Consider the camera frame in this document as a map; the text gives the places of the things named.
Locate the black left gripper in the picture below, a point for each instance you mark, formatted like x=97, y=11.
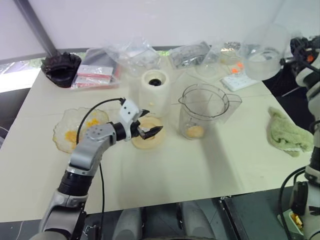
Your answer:
x=136, y=125

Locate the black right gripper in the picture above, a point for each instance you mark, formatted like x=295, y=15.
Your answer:
x=301, y=48

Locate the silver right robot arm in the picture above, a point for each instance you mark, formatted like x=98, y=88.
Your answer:
x=314, y=105

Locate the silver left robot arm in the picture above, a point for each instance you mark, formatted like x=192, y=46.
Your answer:
x=87, y=155

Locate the cream round blender lid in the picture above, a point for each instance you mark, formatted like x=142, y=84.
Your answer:
x=147, y=145

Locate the white blender base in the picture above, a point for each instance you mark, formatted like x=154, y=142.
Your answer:
x=155, y=95

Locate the clear blender jar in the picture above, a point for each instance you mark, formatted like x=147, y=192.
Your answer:
x=200, y=115

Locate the large clear plastic container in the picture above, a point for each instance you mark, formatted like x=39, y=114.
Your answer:
x=265, y=62

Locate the orange segment piece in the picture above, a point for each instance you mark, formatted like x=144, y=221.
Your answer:
x=195, y=131

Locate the small orange clips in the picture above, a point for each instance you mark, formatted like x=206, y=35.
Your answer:
x=237, y=68

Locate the orange segment pile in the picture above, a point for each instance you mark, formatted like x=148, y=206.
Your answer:
x=93, y=123
x=70, y=136

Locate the white plastic tray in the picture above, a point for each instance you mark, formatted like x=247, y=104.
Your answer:
x=237, y=83

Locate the clear empty plastic bag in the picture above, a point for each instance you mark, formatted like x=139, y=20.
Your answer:
x=136, y=56

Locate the bag of pink packets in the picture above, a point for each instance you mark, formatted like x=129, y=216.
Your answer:
x=96, y=73

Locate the green towel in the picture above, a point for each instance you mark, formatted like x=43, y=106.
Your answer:
x=290, y=136

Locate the plastic bag with dark parts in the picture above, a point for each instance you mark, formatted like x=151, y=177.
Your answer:
x=190, y=57

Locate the clear glass plate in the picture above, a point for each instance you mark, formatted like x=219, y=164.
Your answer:
x=71, y=122

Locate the clear plastic dome lid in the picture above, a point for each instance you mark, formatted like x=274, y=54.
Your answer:
x=207, y=71

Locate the black round attachment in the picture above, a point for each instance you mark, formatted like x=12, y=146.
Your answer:
x=61, y=71

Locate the grey rounded shape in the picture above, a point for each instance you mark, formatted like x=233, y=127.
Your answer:
x=197, y=221
x=126, y=223

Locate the small tray with yellow pieces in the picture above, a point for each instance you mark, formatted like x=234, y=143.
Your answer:
x=296, y=220

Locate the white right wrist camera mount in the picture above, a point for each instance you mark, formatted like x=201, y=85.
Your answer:
x=306, y=75

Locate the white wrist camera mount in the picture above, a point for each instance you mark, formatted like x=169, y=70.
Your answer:
x=306, y=75
x=127, y=110

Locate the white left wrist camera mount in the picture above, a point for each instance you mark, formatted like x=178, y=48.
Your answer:
x=127, y=110

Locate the black metal frame bar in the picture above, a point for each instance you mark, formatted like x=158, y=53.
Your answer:
x=231, y=217

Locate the grey metal frame post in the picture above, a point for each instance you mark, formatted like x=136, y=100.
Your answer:
x=37, y=27

